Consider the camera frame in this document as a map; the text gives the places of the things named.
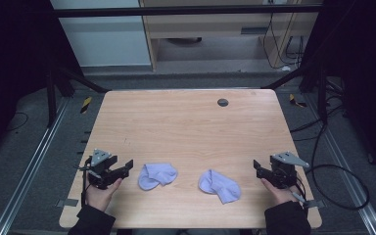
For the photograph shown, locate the looped black floor cable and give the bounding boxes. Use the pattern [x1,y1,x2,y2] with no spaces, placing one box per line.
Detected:
[289,104,370,212]

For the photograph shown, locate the black horizontal frame bar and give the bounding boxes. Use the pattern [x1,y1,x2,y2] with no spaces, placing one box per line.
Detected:
[52,4,322,19]

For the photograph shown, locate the hand-held gripper black cable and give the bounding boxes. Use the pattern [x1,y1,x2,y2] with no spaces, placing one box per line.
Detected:
[291,177,310,216]
[77,156,93,209]

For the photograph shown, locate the person's right hand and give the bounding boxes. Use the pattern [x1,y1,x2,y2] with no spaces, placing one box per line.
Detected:
[260,177,304,209]

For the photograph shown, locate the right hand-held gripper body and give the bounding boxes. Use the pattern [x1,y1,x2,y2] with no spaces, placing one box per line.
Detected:
[259,151,310,190]

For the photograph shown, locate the right hand-held gripper black cable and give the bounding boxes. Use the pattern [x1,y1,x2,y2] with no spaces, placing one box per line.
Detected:
[291,177,310,216]

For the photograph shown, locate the grey tape strip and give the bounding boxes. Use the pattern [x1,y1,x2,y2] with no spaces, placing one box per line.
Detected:
[303,199,326,210]
[56,198,79,209]

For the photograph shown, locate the person's left hand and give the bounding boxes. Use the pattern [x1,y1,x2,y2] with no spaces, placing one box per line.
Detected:
[84,177,123,213]

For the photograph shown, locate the black metal stand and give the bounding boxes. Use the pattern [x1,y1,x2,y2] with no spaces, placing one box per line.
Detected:
[261,63,329,125]
[45,65,111,129]

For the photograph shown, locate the thin black floor cable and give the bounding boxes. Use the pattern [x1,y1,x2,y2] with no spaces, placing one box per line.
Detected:
[6,112,29,132]

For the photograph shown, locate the aluminium floor rail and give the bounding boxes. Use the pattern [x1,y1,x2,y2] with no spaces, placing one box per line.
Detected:
[306,94,376,235]
[0,97,71,235]

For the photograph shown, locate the dark curtain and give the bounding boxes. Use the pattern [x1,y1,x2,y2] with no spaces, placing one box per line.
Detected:
[0,0,82,165]
[302,0,376,180]

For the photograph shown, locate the hanging black desk cables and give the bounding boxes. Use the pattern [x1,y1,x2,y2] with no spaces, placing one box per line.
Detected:
[261,0,306,71]

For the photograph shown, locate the left hand-held gripper black cable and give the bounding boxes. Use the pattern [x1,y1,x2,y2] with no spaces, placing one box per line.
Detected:
[77,156,93,209]

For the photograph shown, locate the white cabinet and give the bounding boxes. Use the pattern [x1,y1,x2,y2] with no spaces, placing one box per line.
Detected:
[49,0,153,68]

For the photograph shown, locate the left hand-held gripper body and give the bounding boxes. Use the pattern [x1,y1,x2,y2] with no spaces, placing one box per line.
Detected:
[85,148,125,191]

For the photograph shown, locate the yellow black striped tape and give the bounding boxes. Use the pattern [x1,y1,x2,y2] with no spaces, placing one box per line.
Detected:
[79,96,93,115]
[289,93,307,109]

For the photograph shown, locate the light purple sock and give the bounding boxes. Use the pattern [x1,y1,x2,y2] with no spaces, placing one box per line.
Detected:
[198,168,242,205]
[137,163,179,192]

